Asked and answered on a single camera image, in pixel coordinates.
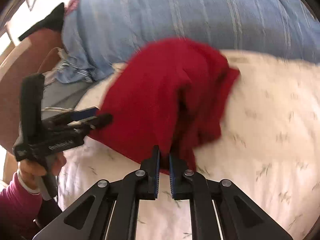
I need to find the red knit sweater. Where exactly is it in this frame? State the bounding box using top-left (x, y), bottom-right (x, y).
top-left (90, 38), bottom-right (240, 173)

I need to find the magenta sleeved left forearm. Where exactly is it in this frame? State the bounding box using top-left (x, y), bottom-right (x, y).
top-left (1, 171), bottom-right (42, 239)

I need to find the person's left hand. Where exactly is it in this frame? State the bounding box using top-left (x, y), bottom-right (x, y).
top-left (17, 151), bottom-right (67, 195)

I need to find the grey striped pillow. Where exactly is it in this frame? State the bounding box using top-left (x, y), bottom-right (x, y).
top-left (41, 70), bottom-right (95, 120)

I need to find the brown wooden headboard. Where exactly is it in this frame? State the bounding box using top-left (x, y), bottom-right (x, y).
top-left (0, 28), bottom-right (66, 153)

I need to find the cream patterned bed sheet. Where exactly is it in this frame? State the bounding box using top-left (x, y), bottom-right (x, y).
top-left (57, 50), bottom-right (319, 239)

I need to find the black garment on headboard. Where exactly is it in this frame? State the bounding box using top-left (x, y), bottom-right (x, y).
top-left (18, 3), bottom-right (65, 41)

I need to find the blue plaid duvet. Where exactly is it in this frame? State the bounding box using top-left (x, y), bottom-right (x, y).
top-left (56, 0), bottom-right (319, 83)

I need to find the white charger with cable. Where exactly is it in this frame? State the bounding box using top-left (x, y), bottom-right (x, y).
top-left (37, 47), bottom-right (68, 73)

